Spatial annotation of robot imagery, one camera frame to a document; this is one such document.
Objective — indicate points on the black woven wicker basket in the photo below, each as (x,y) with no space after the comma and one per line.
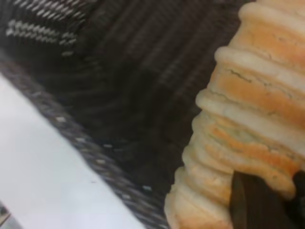
(124,100)

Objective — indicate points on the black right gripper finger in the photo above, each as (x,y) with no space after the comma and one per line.
(259,210)

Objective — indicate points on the ridged orange white bread roll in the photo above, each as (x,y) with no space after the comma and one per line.
(252,114)

